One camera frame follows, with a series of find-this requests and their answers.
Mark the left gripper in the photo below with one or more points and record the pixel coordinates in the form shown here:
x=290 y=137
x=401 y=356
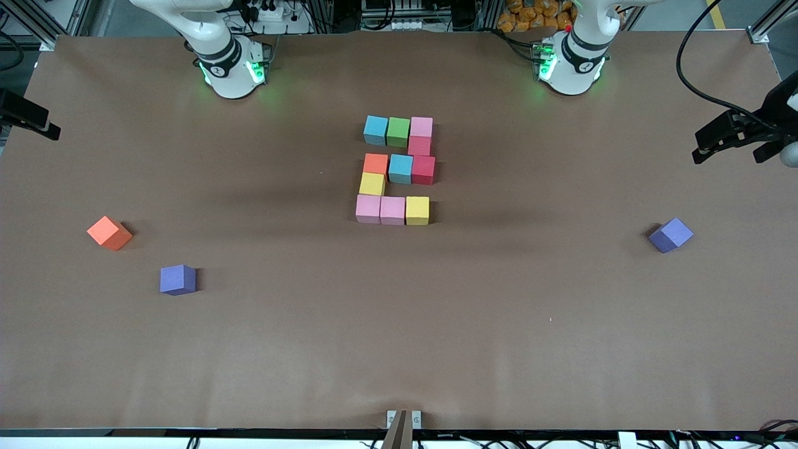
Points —
x=775 y=107

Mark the crimson foam cube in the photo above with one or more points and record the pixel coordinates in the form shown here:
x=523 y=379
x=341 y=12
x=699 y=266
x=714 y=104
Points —
x=423 y=170
x=419 y=146

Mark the light pink foam cube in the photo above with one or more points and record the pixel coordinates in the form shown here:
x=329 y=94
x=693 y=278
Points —
x=368 y=209
x=421 y=126

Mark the yellow foam cube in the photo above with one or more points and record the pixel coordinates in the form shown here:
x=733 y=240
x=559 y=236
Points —
x=372 y=184
x=418 y=211

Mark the light blue foam cube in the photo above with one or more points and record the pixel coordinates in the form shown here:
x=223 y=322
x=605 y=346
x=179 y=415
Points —
x=400 y=169
x=375 y=131

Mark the green foam cube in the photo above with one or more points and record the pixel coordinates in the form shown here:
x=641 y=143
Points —
x=398 y=132

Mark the orange foam cube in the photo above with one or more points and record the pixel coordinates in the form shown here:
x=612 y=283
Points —
x=109 y=233
x=375 y=164

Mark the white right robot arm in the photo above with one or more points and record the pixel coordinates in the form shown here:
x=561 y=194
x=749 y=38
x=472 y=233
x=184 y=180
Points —
x=227 y=62

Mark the purple foam cube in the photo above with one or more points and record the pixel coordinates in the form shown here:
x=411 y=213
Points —
x=177 y=279
x=671 y=235

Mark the small green-lit controller box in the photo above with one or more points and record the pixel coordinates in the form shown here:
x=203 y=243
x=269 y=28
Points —
x=541 y=56

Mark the bag of orange items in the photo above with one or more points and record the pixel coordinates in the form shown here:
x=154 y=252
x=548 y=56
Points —
x=530 y=15

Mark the white power strip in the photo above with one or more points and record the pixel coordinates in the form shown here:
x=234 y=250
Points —
x=271 y=14

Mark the background equipment rack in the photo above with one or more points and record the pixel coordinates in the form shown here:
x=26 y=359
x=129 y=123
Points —
x=436 y=15

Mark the small white block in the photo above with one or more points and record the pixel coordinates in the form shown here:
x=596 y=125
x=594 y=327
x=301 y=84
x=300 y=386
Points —
x=627 y=441

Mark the aluminium frame profile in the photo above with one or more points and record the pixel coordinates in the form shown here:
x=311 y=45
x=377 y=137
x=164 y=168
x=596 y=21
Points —
x=764 y=31
x=43 y=34

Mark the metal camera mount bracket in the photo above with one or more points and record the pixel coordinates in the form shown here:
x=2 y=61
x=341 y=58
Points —
x=399 y=433

